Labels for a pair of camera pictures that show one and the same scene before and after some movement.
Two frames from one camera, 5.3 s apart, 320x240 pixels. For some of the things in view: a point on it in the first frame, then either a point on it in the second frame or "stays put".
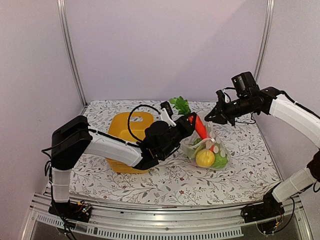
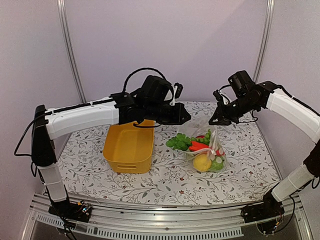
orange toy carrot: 200,129 → 197,145
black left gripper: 185,126 → 177,119
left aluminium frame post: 61,9 stays put
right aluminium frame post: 270,8 stays put
